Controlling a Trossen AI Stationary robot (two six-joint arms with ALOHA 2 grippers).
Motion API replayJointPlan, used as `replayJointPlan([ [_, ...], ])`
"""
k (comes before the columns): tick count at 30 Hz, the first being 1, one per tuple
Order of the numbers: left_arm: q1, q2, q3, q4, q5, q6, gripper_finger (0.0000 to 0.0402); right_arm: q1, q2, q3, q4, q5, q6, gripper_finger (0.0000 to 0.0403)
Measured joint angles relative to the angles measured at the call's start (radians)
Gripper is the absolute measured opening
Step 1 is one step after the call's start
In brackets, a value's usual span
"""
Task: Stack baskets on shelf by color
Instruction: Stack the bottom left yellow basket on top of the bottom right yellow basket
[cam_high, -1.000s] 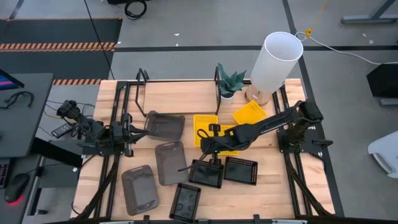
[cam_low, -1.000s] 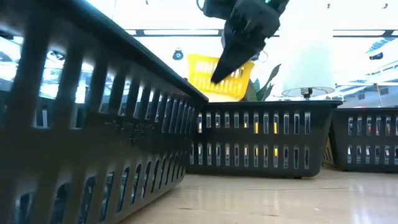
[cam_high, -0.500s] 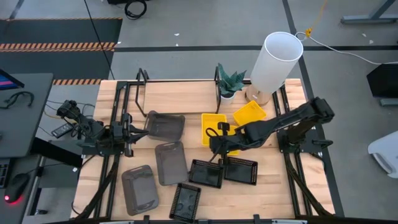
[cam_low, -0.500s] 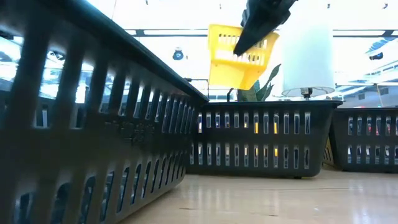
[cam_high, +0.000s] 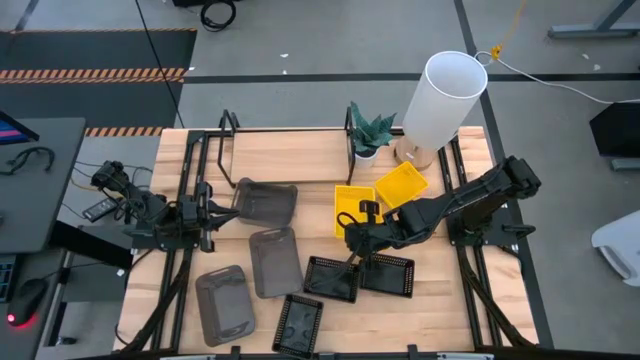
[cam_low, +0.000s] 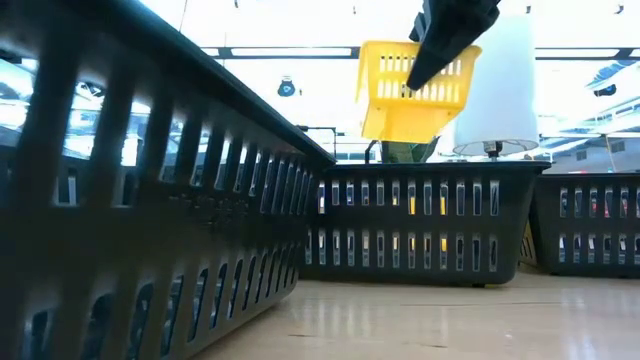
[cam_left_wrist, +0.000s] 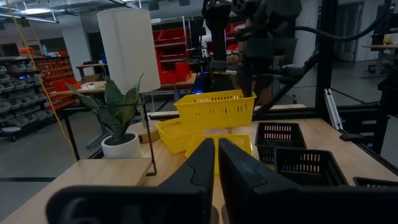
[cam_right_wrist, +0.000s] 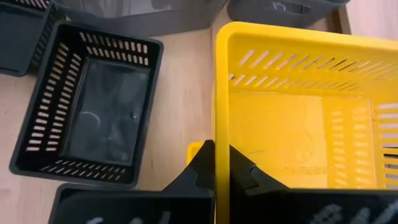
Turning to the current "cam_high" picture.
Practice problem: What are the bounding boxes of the yellow plastic basket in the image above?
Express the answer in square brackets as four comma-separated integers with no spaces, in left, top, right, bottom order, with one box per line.
[374,160,430,210]
[333,184,384,240]

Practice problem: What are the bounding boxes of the white plastic object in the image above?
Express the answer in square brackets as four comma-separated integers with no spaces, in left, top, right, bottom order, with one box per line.
[591,209,640,288]

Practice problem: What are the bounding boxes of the black keyboard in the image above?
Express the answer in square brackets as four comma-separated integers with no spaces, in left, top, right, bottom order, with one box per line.
[0,254,19,304]

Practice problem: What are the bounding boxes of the computer monitor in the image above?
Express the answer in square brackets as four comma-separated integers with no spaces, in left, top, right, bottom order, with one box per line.
[0,110,40,146]

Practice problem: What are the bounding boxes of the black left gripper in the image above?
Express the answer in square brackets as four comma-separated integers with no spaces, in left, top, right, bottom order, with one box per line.
[177,181,240,254]

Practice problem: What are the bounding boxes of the black box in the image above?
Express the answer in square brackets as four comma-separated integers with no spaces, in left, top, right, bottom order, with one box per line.
[588,101,640,159]

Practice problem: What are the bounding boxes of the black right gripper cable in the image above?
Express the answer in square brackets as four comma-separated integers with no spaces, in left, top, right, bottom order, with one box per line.
[319,212,364,289]

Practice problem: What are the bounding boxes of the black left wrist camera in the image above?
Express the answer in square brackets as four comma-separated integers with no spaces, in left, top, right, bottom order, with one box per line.
[179,201,201,227]

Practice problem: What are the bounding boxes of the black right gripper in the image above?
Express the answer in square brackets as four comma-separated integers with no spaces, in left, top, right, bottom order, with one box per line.
[345,199,401,271]

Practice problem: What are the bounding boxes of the small potted green plant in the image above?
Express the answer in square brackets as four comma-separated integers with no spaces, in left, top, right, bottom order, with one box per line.
[349,101,398,171]

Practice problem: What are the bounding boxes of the black power adapter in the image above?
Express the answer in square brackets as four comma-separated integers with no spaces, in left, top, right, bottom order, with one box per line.
[82,197,120,223]

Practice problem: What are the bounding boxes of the black headset cable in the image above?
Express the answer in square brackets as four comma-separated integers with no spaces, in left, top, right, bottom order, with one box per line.
[0,146,56,176]

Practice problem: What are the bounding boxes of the wooden shelf with black frame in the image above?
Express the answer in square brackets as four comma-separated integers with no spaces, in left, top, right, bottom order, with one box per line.
[217,106,360,190]

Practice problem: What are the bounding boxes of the black perforated basket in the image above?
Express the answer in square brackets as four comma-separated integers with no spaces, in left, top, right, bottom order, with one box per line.
[302,255,362,304]
[271,293,325,360]
[359,252,416,299]

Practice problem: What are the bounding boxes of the white cable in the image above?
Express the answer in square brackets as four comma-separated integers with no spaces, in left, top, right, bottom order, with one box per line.
[474,49,640,105]

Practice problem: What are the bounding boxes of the thin black floor cable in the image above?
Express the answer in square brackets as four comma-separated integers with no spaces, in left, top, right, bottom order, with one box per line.
[133,0,186,129]

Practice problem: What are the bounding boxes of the black metal table frame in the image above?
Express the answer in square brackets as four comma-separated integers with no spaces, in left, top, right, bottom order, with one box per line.
[119,127,541,360]

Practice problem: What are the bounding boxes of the black computer mouse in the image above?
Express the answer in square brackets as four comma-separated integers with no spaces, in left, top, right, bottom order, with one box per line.
[7,278,49,329]

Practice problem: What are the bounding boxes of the coiled black cable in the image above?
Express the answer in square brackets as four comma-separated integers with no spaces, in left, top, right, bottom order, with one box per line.
[199,0,237,33]

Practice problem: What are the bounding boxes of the black hazard-striped floor mat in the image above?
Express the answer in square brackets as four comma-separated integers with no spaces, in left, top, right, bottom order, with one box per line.
[0,28,198,138]

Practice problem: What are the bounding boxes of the grey side table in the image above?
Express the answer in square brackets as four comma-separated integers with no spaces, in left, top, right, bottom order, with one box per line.
[0,247,69,360]

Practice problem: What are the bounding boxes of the white lamp with wooden base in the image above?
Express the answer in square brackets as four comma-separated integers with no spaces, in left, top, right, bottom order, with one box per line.
[393,50,489,172]

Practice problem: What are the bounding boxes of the grey mesh basket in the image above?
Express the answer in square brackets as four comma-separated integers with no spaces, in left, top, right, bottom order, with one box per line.
[231,176,299,229]
[248,226,305,300]
[194,264,257,348]

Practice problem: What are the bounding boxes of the grey metal desk leg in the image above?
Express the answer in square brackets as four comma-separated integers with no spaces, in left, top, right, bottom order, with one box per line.
[547,0,640,40]

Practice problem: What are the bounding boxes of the black side desk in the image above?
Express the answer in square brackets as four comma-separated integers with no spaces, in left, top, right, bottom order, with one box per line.
[0,117,86,254]

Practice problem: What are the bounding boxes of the yellow cord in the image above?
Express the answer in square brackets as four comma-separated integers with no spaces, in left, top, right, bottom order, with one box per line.
[492,0,529,60]

